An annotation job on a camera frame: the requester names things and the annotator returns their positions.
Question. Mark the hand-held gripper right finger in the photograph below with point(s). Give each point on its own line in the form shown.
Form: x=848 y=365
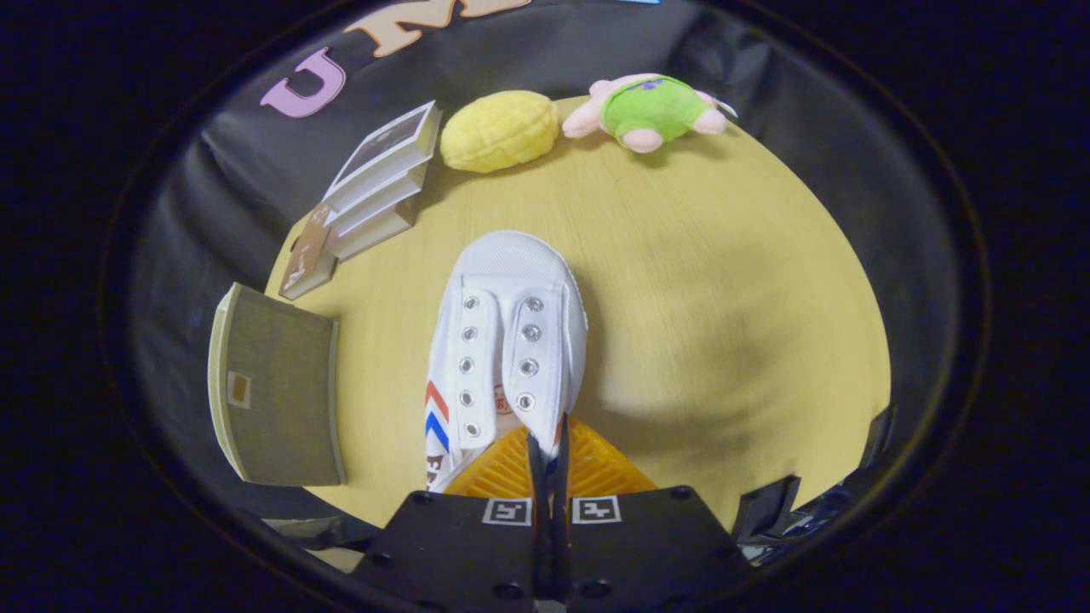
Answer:
x=647 y=553

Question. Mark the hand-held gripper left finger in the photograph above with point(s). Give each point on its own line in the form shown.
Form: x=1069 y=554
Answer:
x=456 y=553

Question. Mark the yellow plush cushion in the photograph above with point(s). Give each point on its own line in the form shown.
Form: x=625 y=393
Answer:
x=498 y=130

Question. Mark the green and pink plush toy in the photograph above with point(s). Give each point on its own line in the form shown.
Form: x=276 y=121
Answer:
x=651 y=109

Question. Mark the white canvas shoe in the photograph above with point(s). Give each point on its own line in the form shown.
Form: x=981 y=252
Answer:
x=511 y=281

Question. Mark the black bracket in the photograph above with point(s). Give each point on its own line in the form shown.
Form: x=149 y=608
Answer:
x=766 y=509
x=880 y=436

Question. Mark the brown cover book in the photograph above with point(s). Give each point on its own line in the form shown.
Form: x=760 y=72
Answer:
x=308 y=255

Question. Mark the grey fabric storage box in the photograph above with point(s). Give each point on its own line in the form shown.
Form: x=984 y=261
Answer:
x=281 y=392

